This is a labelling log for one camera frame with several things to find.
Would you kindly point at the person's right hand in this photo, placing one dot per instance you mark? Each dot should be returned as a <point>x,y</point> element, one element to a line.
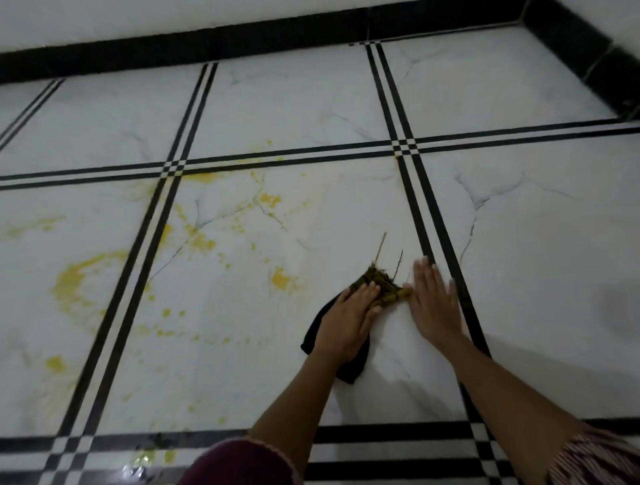
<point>436,312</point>

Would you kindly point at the person's left hand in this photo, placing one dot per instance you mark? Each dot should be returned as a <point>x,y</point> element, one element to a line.
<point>344,327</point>

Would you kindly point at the person's left thumb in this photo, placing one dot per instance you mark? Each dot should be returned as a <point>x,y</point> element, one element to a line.
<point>374,315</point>

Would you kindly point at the person's right thumb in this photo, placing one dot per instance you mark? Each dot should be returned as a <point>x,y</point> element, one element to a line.
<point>410,296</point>

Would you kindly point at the person's right middle finger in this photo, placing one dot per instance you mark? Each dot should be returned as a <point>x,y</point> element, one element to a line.
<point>428,275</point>

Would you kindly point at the person's right little finger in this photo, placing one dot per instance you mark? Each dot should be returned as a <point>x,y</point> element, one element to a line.
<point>452,292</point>

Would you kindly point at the black frayed cleaning cloth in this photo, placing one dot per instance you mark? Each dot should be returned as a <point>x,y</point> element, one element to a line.
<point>352,369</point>

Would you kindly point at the person's left forearm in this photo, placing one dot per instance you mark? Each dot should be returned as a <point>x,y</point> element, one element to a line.
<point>300,404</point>

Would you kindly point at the person's right forearm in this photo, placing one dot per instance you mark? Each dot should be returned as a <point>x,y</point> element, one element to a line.
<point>505,404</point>

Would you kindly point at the maroon sleeve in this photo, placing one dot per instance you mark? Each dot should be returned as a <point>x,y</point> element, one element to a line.
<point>240,464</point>

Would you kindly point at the striped patterned sleeve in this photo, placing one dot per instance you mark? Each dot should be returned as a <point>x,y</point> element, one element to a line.
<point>597,459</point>

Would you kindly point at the yellow liquid spill stains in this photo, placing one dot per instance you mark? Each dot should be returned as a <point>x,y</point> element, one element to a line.
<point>70,285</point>

